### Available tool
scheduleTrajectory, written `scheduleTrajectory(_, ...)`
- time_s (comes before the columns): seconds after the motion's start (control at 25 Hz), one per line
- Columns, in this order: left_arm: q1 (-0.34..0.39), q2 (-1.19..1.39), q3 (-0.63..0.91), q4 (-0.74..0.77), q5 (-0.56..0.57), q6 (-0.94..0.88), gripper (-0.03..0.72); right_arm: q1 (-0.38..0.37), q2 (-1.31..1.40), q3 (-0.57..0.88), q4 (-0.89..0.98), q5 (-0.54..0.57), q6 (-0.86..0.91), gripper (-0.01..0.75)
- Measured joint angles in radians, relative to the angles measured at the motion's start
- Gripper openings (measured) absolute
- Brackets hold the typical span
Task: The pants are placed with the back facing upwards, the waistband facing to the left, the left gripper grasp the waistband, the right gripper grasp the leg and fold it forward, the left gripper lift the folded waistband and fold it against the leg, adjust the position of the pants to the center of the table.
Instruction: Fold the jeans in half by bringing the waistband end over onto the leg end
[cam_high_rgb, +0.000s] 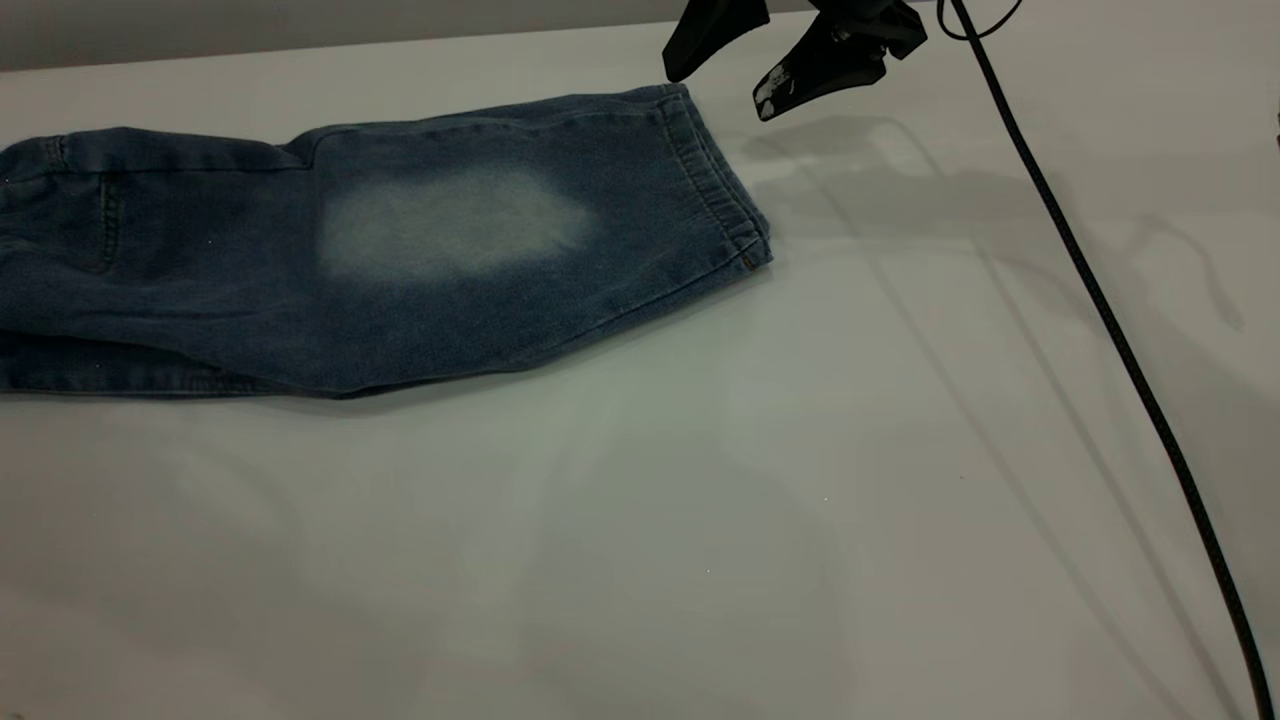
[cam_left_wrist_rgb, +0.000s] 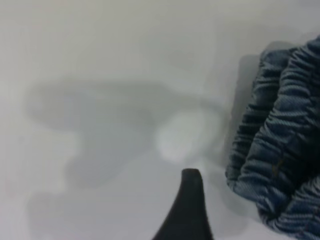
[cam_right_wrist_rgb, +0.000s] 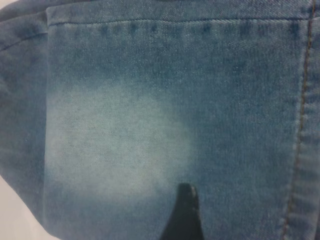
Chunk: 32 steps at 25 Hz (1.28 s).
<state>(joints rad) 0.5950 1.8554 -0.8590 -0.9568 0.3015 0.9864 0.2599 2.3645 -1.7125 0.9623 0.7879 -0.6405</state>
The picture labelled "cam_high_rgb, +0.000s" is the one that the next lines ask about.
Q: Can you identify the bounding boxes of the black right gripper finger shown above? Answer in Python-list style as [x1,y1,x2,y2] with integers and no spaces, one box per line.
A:
[752,0,929,123]
[662,0,771,83]

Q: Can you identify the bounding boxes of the blue denim shorts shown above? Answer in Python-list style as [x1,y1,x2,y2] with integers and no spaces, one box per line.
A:
[0,83,776,401]

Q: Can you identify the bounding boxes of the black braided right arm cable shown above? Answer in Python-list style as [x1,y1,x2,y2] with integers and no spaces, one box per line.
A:
[936,0,1280,720]

